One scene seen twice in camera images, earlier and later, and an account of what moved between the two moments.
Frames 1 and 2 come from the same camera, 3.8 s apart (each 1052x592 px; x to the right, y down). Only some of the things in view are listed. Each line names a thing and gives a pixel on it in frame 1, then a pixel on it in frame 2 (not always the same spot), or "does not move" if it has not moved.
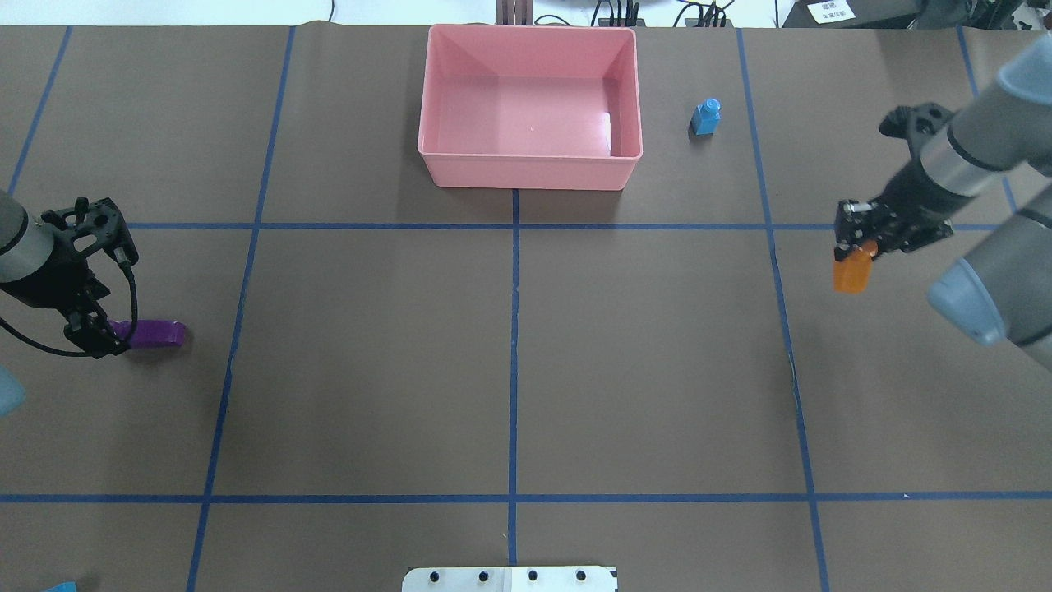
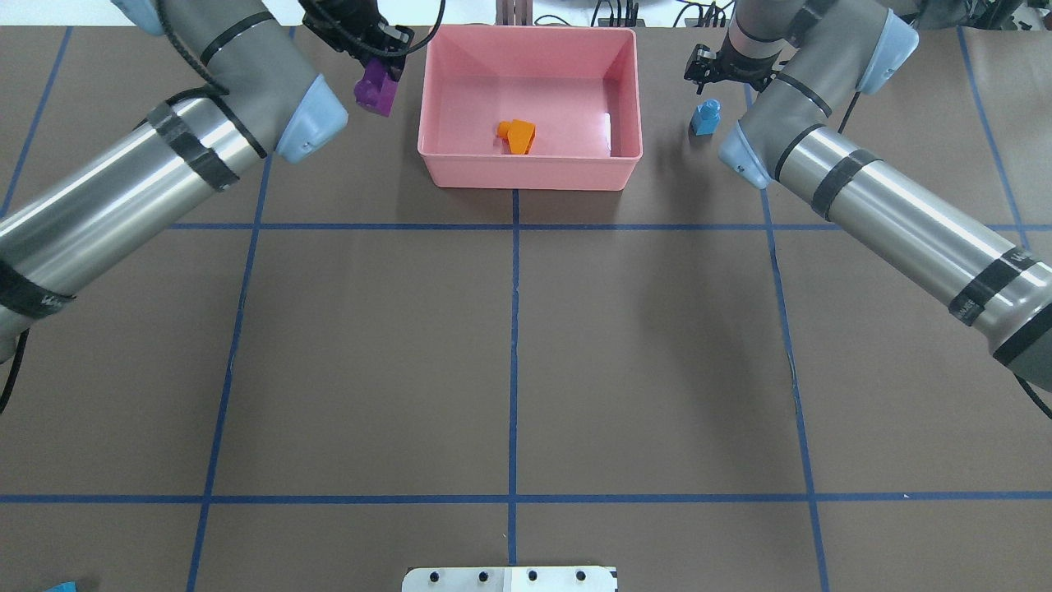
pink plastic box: (529, 107) does not move
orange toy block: (852, 275) -> (517, 136)
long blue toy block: (68, 586) does not move
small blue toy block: (706, 117) does not move
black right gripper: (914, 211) -> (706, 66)
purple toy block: (150, 333) -> (376, 90)
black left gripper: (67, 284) -> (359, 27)
